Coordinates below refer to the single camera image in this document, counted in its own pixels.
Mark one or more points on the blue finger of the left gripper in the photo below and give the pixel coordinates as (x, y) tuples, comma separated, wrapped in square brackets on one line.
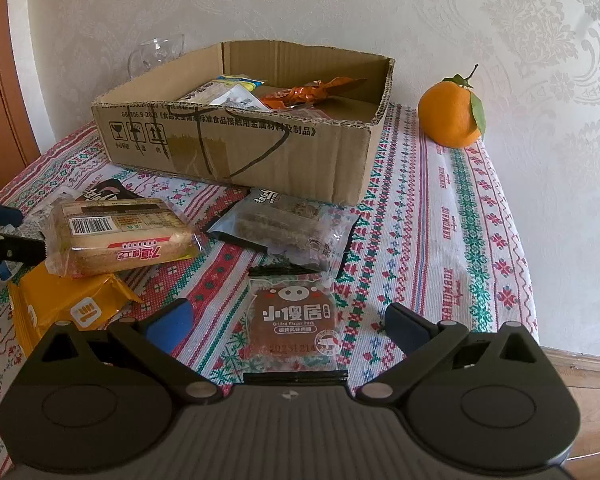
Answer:
[(0, 213)]

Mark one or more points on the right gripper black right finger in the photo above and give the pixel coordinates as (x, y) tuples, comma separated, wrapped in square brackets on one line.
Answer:
[(406, 329)]

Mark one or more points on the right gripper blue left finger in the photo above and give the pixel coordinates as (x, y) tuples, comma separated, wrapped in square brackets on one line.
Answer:
[(170, 326)]

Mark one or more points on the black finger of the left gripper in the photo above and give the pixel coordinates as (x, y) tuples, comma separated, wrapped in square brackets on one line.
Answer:
[(16, 251)]

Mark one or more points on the orange yellow snack bag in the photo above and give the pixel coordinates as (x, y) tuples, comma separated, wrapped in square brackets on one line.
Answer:
[(40, 299)]

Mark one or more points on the brown pig logo snack packet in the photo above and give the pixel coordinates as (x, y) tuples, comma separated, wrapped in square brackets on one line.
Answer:
[(292, 324)]

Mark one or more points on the white grey printed snack bag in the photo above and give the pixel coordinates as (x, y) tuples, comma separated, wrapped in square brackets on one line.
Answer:
[(239, 97)]

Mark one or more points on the wrapped bread cake packet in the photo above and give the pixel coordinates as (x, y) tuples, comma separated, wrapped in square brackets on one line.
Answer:
[(108, 236)]

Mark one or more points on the patterned tablecloth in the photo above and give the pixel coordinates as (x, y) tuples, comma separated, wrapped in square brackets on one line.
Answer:
[(434, 232)]

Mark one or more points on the black red beef snack packet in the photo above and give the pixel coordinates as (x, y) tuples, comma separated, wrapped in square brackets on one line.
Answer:
[(110, 189)]

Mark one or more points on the clear dark snack bag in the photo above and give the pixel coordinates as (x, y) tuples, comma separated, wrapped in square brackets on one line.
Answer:
[(310, 234)]

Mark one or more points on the open cardboard box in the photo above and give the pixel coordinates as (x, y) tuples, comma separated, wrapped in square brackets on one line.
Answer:
[(326, 156)]

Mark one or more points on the orange fruit with leaf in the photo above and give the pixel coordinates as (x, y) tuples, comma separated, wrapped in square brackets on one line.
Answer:
[(451, 114)]

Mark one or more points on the clear glass cup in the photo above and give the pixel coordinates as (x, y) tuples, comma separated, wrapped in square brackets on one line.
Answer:
[(153, 53)]

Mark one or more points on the yellow noodle packet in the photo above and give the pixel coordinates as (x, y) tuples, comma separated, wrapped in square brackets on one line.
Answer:
[(211, 92)]

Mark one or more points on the orange crumpled snack wrapper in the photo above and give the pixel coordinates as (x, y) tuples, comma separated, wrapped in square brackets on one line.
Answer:
[(316, 91)]

